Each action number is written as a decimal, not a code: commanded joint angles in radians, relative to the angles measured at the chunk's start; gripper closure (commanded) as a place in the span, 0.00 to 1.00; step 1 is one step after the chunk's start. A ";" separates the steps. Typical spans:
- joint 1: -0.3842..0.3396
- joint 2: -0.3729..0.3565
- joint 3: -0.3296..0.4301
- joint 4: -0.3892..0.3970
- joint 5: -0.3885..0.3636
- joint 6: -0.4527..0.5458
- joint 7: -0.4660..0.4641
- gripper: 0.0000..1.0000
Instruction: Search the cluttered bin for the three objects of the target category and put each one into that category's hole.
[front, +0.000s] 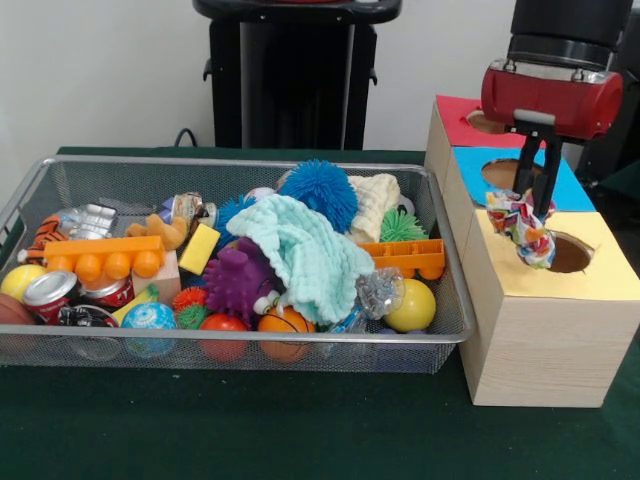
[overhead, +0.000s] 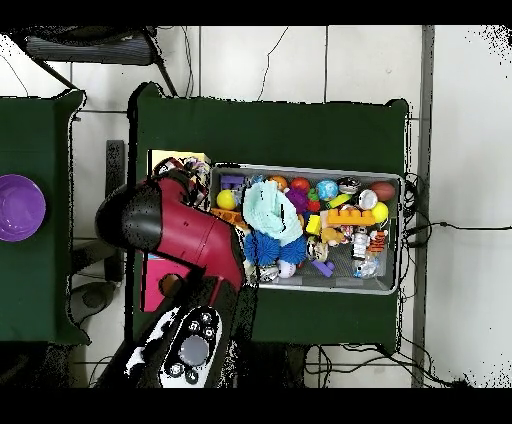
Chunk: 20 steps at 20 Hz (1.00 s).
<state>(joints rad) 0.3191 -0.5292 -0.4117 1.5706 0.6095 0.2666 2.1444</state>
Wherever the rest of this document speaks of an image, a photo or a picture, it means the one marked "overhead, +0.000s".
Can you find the mint green cloth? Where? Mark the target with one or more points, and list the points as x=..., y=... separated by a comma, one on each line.
x=272, y=212

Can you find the blue spiky rubber ball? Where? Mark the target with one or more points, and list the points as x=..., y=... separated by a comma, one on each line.
x=262, y=248

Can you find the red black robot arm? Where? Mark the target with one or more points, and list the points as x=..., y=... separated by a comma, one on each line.
x=192, y=236

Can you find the wooden box three holes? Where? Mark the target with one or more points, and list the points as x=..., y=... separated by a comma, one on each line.
x=154, y=288

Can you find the silver mesh bin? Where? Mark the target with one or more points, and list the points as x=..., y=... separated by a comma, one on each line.
x=340, y=286

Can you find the black upright panel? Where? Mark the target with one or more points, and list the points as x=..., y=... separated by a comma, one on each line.
x=115, y=160

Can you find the plain yellow ball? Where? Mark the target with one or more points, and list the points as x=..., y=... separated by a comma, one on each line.
x=226, y=199

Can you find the orange wheeled toy brick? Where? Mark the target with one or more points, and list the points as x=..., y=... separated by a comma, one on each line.
x=228, y=216

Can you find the dark green table cloth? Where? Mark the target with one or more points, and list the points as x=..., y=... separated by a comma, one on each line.
x=36, y=132
x=260, y=132

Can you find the orange toy basketball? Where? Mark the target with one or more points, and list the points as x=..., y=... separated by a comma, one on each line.
x=278, y=182

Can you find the purple spiky monster toy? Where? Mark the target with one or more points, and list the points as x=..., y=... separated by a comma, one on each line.
x=296, y=198

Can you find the black chair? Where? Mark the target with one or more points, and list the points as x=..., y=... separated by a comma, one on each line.
x=92, y=50

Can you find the purple bowl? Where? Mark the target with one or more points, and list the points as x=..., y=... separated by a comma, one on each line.
x=20, y=208

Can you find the silver printed drink can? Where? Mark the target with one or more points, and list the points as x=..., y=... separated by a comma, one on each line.
x=318, y=250

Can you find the orange studded toy brick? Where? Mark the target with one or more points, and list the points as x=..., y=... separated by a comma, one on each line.
x=352, y=217

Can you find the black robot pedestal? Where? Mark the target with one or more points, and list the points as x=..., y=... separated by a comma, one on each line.
x=272, y=364

